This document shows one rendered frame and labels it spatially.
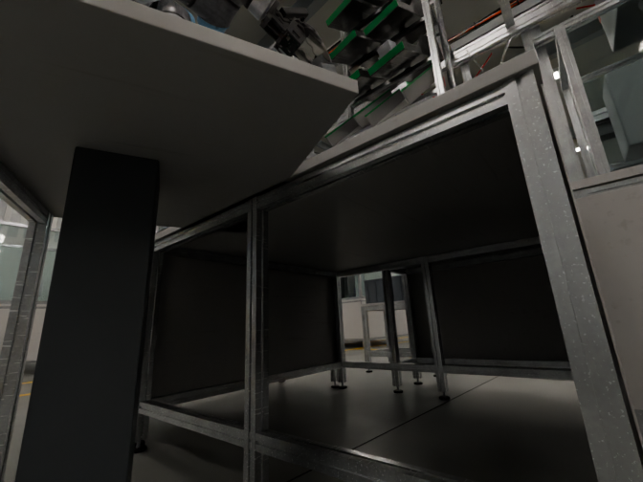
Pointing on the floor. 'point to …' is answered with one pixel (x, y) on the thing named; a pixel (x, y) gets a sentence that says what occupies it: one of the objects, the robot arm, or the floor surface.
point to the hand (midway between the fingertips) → (321, 62)
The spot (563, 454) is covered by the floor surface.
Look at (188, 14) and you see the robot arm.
